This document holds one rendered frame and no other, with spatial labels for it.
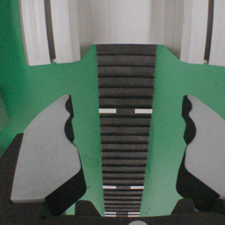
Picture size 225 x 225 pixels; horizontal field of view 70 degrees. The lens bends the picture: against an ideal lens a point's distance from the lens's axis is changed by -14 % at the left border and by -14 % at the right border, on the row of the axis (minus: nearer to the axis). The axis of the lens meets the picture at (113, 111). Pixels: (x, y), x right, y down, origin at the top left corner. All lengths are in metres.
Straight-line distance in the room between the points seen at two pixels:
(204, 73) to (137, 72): 0.07
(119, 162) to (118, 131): 0.04
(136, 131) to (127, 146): 0.02
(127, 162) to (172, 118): 0.07
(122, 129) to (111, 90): 0.04
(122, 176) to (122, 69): 0.12
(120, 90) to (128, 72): 0.02
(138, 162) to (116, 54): 0.12
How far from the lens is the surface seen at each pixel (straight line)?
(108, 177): 0.22
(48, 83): 0.19
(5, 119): 0.23
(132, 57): 0.16
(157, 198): 0.32
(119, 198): 0.25
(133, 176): 0.22
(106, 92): 0.17
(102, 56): 0.16
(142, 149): 0.20
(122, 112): 0.18
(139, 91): 0.17
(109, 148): 0.20
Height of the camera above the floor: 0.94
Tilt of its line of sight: 58 degrees down
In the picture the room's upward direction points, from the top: 176 degrees counter-clockwise
